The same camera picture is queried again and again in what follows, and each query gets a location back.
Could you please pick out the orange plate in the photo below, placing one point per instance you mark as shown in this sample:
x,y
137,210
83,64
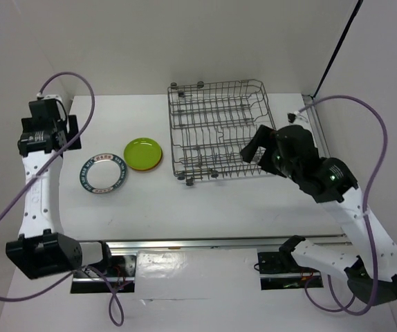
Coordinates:
x,y
149,168

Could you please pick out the grey wire dish rack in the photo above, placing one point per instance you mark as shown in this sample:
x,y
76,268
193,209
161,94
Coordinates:
x,y
210,123

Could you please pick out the aluminium front rail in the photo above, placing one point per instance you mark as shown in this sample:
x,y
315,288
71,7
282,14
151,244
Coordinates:
x,y
261,243

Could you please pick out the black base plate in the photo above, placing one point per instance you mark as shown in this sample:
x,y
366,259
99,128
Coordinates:
x,y
120,274
275,273

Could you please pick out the aluminium rail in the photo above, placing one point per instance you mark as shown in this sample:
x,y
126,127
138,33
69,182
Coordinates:
x,y
261,243
318,135

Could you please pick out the green patterned white plate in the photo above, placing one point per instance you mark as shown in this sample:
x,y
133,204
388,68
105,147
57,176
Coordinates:
x,y
103,173

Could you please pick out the aluminium right side rail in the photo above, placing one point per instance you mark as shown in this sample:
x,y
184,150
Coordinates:
x,y
318,135

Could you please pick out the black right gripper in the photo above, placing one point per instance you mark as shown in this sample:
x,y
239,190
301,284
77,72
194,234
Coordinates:
x,y
263,137

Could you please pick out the black corner pole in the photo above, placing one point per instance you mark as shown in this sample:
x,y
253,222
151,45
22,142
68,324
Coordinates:
x,y
357,6

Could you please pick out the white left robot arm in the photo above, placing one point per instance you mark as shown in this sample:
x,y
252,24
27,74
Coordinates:
x,y
41,248

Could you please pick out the lime green plate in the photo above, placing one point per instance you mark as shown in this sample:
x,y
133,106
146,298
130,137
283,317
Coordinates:
x,y
142,153

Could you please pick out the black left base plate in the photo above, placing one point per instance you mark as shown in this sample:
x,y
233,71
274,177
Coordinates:
x,y
120,274

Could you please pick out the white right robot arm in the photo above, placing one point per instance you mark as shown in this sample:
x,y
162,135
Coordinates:
x,y
371,275

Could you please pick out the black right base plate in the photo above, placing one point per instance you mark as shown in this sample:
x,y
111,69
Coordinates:
x,y
275,273

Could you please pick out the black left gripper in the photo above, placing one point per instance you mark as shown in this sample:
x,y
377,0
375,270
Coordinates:
x,y
72,126

